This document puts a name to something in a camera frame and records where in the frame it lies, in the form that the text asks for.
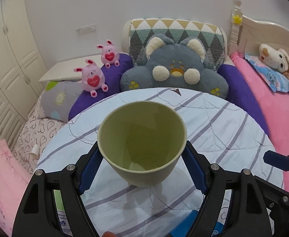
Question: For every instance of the heart pattern sheet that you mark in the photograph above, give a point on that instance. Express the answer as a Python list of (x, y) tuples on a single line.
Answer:
[(36, 131)]

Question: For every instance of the green plastic cup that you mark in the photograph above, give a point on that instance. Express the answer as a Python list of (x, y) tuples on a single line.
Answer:
[(142, 141)]

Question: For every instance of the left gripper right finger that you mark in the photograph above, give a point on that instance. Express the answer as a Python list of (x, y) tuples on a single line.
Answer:
[(247, 214)]

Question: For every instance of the blue cool towel can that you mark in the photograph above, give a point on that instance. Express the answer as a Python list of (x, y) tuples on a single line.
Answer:
[(194, 225)]

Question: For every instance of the small white tube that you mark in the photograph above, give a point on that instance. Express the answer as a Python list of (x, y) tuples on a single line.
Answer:
[(35, 151)]

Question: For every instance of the white striped table quilt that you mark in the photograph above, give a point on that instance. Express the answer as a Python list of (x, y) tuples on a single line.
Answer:
[(218, 129)]

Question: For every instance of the yellow star sticker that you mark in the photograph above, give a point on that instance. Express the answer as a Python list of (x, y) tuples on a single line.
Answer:
[(237, 20)]

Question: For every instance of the white side table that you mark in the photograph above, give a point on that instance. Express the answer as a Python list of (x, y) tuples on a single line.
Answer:
[(64, 71)]

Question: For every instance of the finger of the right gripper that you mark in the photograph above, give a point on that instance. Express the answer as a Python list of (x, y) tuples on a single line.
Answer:
[(277, 201), (277, 160)]

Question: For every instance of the purple cushion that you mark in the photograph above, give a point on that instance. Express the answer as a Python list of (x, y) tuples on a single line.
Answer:
[(239, 93)]

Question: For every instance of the white dog plush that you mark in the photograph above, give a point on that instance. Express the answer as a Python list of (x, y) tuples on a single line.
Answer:
[(275, 59)]

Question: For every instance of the cream wardrobe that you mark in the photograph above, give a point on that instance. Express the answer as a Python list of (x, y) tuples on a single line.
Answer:
[(21, 67)]

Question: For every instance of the white wall socket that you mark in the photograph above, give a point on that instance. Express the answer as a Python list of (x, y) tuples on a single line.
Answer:
[(86, 29)]

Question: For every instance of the pink bunny plush back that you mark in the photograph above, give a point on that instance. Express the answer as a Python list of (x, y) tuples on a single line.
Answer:
[(110, 54)]

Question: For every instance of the triangle pattern pillow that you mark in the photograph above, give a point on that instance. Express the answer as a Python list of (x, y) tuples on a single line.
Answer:
[(211, 36)]

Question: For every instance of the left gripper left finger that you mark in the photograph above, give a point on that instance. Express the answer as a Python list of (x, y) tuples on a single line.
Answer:
[(37, 213)]

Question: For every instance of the grey cat plush cushion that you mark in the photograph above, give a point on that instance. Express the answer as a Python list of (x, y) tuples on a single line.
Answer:
[(176, 65)]

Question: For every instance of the pink folded quilt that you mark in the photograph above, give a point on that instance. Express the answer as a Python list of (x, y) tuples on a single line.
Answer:
[(13, 182)]

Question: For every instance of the pink blanket on bed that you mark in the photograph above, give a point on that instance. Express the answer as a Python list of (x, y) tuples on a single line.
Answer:
[(274, 106)]

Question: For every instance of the blue floral pillow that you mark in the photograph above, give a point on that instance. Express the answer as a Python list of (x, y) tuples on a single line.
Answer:
[(275, 80)]

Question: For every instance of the pink bunny plush front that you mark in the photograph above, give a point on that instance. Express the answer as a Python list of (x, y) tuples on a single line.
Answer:
[(93, 78)]

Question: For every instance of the pink bunny plush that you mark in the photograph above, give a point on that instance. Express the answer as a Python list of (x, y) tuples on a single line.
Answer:
[(110, 54), (93, 78)]

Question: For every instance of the grey flower pillow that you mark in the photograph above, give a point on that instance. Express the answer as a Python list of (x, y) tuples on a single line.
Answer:
[(58, 99)]

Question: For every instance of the cream bed headboard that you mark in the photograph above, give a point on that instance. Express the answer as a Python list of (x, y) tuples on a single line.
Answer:
[(247, 37)]

